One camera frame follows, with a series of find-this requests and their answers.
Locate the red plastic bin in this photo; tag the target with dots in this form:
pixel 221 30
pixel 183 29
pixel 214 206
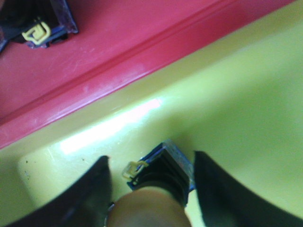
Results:
pixel 119 42

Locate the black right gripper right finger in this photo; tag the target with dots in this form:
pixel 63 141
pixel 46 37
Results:
pixel 225 202

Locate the yellow plastic bin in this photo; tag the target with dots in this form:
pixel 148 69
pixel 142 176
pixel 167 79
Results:
pixel 240 100

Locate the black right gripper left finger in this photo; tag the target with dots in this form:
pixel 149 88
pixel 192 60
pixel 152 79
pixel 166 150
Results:
pixel 83 204

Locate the yellow mushroom push button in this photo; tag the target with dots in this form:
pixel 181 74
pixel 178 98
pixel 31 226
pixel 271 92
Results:
pixel 161 183

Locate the red mushroom push button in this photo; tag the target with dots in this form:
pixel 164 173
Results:
pixel 36 23

